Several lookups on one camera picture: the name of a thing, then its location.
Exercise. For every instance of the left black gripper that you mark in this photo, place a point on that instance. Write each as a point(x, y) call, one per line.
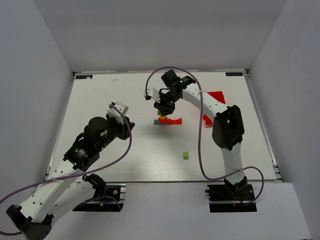
point(126, 127)

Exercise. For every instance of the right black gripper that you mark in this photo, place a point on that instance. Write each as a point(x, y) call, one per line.
point(164, 109)

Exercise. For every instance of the red cube wood block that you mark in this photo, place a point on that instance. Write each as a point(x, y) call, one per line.
point(162, 121)

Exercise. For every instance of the red arch wood block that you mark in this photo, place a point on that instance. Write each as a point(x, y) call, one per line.
point(178, 121)

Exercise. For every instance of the red plastic bin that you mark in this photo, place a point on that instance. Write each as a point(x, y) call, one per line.
point(219, 96)

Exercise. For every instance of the green cube wood block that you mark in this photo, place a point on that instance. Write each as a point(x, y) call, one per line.
point(185, 155)

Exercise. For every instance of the red rectangular wood block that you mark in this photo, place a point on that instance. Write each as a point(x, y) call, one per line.
point(165, 123)

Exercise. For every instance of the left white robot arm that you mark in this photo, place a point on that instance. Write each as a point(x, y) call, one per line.
point(72, 183)

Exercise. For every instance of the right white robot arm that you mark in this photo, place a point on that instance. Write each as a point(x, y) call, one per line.
point(227, 130)

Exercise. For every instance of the left table corner label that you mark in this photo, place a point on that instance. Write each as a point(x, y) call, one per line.
point(83, 77)

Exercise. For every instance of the dark table corner label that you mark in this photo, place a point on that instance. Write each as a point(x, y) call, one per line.
point(234, 74)

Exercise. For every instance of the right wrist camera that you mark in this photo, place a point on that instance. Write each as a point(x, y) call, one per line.
point(151, 93)

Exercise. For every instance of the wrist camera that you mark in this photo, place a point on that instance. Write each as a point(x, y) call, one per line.
point(151, 93)
point(117, 110)

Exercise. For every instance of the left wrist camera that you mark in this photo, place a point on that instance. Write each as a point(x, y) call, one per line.
point(117, 110)

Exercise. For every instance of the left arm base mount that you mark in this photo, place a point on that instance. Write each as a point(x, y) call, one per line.
point(107, 197)

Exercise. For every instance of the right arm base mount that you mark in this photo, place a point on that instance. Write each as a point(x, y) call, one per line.
point(221, 200)

